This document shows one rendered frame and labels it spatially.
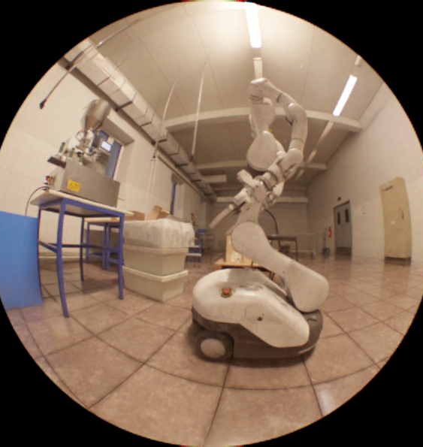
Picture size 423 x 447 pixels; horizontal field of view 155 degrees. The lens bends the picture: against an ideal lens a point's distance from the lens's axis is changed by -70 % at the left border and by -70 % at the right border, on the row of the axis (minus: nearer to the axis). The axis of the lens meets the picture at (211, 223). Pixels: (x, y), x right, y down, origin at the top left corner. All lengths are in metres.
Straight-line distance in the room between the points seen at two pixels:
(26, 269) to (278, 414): 1.43
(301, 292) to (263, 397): 0.47
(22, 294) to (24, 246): 0.32
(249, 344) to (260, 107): 1.22
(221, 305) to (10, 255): 1.25
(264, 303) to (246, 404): 0.38
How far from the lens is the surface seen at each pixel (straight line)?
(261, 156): 0.81
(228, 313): 0.58
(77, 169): 1.29
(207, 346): 0.70
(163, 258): 1.27
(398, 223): 4.62
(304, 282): 0.75
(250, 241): 0.68
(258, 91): 0.97
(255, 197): 0.56
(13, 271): 1.28
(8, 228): 1.24
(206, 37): 4.12
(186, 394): 0.65
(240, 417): 0.61
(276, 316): 0.60
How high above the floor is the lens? 0.54
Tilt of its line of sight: 6 degrees up
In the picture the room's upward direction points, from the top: 2 degrees clockwise
